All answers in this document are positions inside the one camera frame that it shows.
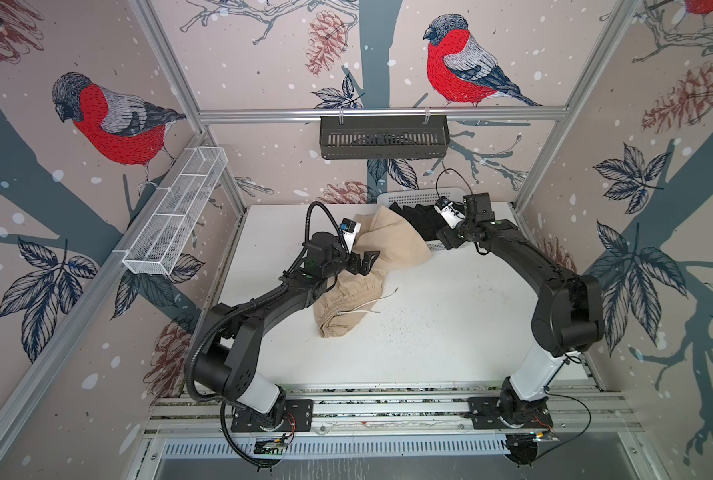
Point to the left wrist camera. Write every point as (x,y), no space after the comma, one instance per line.
(349,228)

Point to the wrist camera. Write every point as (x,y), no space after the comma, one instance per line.
(349,228)
(451,212)

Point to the horizontal aluminium frame bar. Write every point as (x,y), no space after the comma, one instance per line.
(497,113)

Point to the black shorts in basket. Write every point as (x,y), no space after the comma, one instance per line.
(423,218)

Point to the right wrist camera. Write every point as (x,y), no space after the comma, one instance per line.
(451,212)

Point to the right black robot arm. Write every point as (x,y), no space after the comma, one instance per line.
(568,316)

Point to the black hanging wire basket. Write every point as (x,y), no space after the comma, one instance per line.
(411,137)

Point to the beige drawstring shorts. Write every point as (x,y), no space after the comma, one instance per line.
(354,296)

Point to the white plastic laundry basket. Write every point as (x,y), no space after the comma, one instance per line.
(424,197)

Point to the aluminium mounting rail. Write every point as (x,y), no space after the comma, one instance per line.
(422,410)

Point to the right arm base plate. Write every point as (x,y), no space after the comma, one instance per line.
(493,413)

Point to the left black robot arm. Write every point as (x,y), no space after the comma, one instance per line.
(223,363)

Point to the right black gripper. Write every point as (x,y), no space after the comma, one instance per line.
(450,237)

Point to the white wire mesh shelf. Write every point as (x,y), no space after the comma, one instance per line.
(164,237)

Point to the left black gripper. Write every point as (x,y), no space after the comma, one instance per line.
(354,268)

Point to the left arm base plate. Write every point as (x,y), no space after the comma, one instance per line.
(290,415)

